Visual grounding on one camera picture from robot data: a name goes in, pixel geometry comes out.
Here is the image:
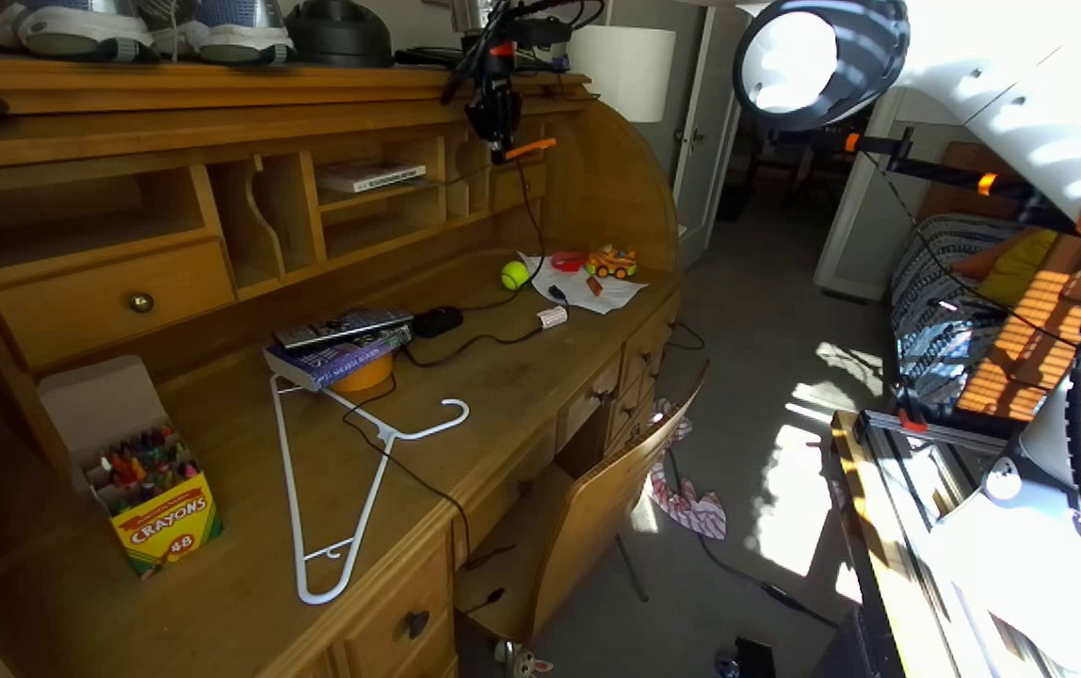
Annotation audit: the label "small wooden pigeonhole drawer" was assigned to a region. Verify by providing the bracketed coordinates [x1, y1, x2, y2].
[0, 238, 238, 375]

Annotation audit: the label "thin black cable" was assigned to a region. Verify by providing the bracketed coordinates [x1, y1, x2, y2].
[341, 410, 479, 540]

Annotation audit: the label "yellow cushion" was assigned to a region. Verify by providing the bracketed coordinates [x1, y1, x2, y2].
[979, 225, 1059, 308]

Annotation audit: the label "yellow green crayon box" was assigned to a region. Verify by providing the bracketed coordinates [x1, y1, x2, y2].
[37, 354, 225, 579]

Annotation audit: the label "white paper sheet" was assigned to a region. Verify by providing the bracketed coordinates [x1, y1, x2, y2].
[522, 251, 651, 319]

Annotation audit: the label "white door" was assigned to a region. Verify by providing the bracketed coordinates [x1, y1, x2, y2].
[670, 0, 773, 240]

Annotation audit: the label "grey white sneaker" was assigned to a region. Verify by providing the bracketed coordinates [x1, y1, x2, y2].
[0, 0, 155, 65]
[141, 0, 299, 73]

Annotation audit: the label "white book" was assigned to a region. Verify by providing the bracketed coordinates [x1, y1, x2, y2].
[318, 158, 435, 198]

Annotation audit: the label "red white cloth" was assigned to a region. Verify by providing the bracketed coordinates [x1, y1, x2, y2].
[648, 454, 736, 544]

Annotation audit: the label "wooden planks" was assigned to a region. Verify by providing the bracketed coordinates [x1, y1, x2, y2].
[829, 410, 959, 678]

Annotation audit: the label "small metal object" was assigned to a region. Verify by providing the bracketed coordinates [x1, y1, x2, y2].
[492, 636, 558, 678]

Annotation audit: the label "black bar with orange clamps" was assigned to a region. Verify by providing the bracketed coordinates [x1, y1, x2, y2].
[839, 123, 1081, 212]

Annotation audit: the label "white board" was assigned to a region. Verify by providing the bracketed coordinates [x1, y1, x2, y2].
[912, 468, 1081, 678]

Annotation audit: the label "wooden roll-top desk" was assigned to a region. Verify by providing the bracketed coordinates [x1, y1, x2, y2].
[0, 51, 695, 678]

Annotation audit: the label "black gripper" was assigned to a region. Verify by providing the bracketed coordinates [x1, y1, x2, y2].
[460, 66, 529, 166]

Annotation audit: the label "orange slatted bench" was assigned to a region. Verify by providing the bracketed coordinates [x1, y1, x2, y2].
[952, 231, 1081, 433]

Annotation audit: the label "orange bowl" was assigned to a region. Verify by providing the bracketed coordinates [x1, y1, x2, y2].
[333, 354, 401, 405]

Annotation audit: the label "white plastic clothes hanger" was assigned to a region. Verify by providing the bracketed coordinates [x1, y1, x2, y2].
[268, 373, 476, 609]

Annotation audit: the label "black flat item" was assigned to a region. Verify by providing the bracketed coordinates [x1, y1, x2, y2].
[394, 43, 476, 75]

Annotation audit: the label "grey remote control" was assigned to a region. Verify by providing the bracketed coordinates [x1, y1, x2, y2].
[273, 308, 420, 359]

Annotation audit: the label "black round object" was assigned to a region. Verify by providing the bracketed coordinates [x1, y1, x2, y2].
[283, 0, 397, 73]

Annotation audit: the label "wooden chair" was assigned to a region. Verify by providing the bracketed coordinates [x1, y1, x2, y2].
[454, 362, 714, 648]

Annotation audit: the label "wooden desk drawer with knob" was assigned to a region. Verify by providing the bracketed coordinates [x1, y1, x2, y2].
[333, 540, 460, 678]

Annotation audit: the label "grey striped fabric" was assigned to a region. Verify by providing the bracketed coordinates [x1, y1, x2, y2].
[887, 212, 1008, 418]

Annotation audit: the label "black floor object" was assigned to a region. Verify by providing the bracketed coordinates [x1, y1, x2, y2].
[714, 633, 779, 678]

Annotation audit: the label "purple book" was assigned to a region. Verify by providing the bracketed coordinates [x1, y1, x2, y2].
[261, 328, 415, 394]

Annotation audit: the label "white cabinet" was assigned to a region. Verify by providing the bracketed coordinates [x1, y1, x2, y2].
[809, 115, 930, 304]

